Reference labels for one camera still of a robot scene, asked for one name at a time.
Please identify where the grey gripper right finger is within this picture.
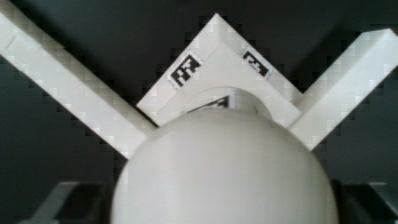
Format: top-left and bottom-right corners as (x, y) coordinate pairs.
(370, 182), (398, 224)

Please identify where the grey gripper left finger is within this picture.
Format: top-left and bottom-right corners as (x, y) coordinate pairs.
(18, 181), (79, 224)

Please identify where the white lamp bulb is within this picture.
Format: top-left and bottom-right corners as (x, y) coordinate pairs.
(111, 94), (342, 224)

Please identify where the white lamp base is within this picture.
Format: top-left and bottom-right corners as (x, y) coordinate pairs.
(137, 14), (303, 127)

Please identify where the white front fence bar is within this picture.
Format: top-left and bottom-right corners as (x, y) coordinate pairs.
(0, 0), (155, 158)

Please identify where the white fence bar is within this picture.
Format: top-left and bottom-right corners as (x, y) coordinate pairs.
(0, 0), (155, 158)
(290, 29), (398, 150)

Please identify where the white right fence bar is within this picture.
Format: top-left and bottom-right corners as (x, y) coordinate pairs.
(290, 29), (398, 150)

